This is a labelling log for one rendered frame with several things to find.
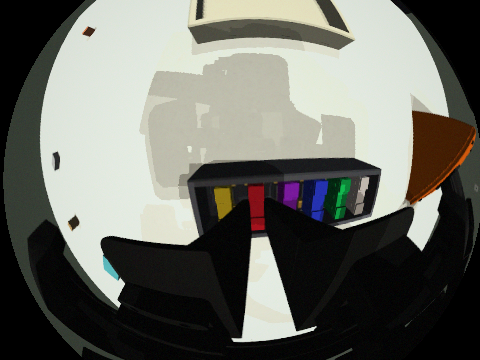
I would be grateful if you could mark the red fuse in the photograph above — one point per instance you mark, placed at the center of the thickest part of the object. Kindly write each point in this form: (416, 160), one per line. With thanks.
(256, 206)

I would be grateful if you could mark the teal rectangular block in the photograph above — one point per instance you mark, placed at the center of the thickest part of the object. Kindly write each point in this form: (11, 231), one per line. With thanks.
(108, 267)

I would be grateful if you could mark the purple fuse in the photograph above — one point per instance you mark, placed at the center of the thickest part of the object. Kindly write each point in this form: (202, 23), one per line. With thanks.
(288, 193)

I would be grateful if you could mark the yellow fuse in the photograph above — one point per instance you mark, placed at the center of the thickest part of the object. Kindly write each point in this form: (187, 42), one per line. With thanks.
(224, 199)

